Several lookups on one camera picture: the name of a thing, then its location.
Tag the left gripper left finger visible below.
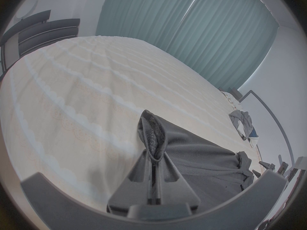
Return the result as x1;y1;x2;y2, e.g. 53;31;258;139
107;150;154;216

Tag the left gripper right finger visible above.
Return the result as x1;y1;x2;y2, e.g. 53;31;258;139
157;152;201;213

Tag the black T-shirt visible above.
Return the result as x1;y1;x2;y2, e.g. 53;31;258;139
137;109;255;202

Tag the bed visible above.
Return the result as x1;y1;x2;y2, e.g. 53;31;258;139
0;35;295;215

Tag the grey knit garment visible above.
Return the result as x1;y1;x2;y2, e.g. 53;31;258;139
228;110;252;129

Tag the white printed pillow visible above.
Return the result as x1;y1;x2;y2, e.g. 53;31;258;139
219;90;241;110

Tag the grey bedside table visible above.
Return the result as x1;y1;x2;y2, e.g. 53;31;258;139
227;87;243;99

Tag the blue-green curtain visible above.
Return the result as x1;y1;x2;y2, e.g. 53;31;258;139
96;0;280;90

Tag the black chest of drawers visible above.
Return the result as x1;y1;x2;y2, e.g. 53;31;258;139
0;10;81;74

